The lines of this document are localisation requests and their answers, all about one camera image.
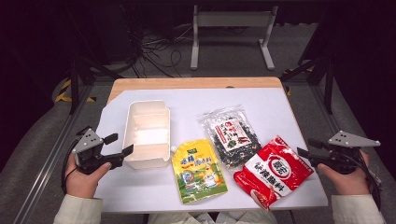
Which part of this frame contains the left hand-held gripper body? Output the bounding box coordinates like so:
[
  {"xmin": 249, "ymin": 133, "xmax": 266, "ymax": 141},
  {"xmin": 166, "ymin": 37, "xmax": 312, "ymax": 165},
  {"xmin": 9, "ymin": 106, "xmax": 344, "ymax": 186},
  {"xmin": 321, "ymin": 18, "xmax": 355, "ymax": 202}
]
[{"xmin": 72, "ymin": 127, "xmax": 125, "ymax": 175}]

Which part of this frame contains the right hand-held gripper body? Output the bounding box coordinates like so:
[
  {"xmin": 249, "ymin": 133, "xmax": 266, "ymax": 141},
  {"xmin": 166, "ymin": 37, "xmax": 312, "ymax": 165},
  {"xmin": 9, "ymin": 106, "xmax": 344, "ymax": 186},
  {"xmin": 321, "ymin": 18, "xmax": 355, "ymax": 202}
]
[{"xmin": 311, "ymin": 130, "xmax": 382, "ymax": 175}]

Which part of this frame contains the white plastic container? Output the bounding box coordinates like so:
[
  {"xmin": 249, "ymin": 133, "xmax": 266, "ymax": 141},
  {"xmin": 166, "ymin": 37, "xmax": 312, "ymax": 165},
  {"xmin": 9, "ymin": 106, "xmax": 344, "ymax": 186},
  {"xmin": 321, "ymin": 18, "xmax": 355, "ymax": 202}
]
[{"xmin": 121, "ymin": 99, "xmax": 172, "ymax": 171}]

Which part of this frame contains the red seasoning packet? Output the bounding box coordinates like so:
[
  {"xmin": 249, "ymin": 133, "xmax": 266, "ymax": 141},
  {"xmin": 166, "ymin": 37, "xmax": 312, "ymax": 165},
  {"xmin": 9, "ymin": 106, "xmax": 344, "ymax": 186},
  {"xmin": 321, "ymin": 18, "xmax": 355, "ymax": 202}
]
[{"xmin": 233, "ymin": 134, "xmax": 315, "ymax": 212}]

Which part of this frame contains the clear dried seaweed bag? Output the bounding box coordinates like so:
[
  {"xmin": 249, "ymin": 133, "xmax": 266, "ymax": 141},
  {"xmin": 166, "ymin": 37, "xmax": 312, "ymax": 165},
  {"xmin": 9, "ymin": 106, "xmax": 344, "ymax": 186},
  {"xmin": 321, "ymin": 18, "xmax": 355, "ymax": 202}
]
[{"xmin": 197, "ymin": 105, "xmax": 263, "ymax": 172}]

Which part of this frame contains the person's right hand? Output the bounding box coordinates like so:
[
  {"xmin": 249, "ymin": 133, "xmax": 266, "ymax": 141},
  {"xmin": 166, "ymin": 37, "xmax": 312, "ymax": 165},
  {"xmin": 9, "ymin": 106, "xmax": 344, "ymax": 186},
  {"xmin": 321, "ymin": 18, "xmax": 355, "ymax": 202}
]
[{"xmin": 317, "ymin": 150, "xmax": 372, "ymax": 197}]

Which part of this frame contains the person's left hand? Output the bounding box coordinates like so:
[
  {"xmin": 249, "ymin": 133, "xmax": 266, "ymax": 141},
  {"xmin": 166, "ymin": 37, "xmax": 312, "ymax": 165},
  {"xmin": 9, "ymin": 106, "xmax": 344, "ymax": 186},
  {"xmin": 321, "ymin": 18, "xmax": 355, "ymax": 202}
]
[{"xmin": 64, "ymin": 153, "xmax": 113, "ymax": 200}]

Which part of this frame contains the yellow black hazard tape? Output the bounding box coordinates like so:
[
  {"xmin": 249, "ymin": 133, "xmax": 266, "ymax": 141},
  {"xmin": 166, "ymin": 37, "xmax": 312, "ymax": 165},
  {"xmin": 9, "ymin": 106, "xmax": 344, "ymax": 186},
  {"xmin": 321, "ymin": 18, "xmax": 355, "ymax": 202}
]
[
  {"xmin": 281, "ymin": 66, "xmax": 314, "ymax": 97},
  {"xmin": 54, "ymin": 78, "xmax": 97, "ymax": 104}
]

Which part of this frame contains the black tripod stand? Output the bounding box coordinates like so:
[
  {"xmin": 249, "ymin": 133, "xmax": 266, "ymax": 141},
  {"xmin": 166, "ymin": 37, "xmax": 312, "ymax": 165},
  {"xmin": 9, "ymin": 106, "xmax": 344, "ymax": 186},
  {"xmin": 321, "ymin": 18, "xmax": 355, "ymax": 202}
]
[
  {"xmin": 65, "ymin": 55, "xmax": 123, "ymax": 115},
  {"xmin": 279, "ymin": 55, "xmax": 336, "ymax": 115}
]

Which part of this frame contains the yellow green spout pouch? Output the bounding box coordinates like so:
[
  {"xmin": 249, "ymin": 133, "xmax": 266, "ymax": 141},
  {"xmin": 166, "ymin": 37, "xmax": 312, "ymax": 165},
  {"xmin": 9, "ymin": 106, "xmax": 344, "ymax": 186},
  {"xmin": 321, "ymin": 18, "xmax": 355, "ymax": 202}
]
[{"xmin": 170, "ymin": 138, "xmax": 229, "ymax": 205}]

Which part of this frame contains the white paper sheet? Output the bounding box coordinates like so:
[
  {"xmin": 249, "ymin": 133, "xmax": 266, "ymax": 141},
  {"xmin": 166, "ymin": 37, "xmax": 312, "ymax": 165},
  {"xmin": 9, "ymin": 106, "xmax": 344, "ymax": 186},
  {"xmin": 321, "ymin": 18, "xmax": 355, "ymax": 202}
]
[{"xmin": 92, "ymin": 87, "xmax": 330, "ymax": 215}]

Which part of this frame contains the wooden table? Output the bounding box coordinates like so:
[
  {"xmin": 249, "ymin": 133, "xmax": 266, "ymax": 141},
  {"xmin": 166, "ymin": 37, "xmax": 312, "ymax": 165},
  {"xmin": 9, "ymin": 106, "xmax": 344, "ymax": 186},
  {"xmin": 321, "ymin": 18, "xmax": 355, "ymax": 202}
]
[{"xmin": 106, "ymin": 77, "xmax": 292, "ymax": 105}]

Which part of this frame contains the person's light clothing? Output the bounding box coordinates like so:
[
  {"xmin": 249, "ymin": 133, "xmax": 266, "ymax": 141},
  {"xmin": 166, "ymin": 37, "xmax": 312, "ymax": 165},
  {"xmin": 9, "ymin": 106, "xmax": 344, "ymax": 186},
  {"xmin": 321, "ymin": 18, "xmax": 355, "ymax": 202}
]
[{"xmin": 147, "ymin": 209, "xmax": 278, "ymax": 224}]

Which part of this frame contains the grey metal stand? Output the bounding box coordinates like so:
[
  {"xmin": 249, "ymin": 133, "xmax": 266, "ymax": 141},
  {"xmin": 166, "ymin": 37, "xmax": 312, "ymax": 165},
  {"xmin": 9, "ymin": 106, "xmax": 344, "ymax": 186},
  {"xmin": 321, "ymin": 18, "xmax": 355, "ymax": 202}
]
[{"xmin": 190, "ymin": 4, "xmax": 279, "ymax": 72}]

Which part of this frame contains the aluminium floor rail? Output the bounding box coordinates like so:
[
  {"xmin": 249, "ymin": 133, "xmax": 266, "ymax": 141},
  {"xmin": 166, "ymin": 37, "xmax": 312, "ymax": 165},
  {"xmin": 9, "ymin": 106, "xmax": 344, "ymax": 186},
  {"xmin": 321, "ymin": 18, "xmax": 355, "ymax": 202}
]
[
  {"xmin": 12, "ymin": 83, "xmax": 94, "ymax": 224},
  {"xmin": 310, "ymin": 83, "xmax": 388, "ymax": 224}
]

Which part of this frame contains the left hand-held gripper cable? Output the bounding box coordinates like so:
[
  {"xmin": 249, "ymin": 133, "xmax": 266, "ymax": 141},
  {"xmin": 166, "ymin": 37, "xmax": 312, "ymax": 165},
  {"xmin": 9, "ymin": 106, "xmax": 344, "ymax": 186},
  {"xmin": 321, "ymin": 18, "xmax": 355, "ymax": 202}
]
[{"xmin": 60, "ymin": 138, "xmax": 82, "ymax": 196}]

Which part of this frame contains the hand-held gripper cable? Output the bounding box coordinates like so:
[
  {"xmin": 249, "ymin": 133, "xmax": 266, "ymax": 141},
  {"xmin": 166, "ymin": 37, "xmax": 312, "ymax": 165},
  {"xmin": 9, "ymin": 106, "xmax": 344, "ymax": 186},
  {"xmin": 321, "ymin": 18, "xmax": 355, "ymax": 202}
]
[
  {"xmin": 60, "ymin": 138, "xmax": 82, "ymax": 196},
  {"xmin": 354, "ymin": 148, "xmax": 384, "ymax": 212}
]

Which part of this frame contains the right hand-held gripper cable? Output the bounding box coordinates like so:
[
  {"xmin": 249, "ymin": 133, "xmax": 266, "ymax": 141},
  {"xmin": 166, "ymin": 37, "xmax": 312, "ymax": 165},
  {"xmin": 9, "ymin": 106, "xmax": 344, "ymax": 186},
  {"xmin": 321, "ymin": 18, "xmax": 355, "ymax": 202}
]
[{"xmin": 354, "ymin": 148, "xmax": 384, "ymax": 212}]

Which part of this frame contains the tangle of black cables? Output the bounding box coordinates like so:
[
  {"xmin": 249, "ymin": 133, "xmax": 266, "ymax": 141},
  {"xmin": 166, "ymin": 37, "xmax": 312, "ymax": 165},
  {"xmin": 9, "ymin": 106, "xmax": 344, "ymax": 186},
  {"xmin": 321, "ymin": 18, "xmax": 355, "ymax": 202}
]
[{"xmin": 123, "ymin": 6, "xmax": 194, "ymax": 78}]

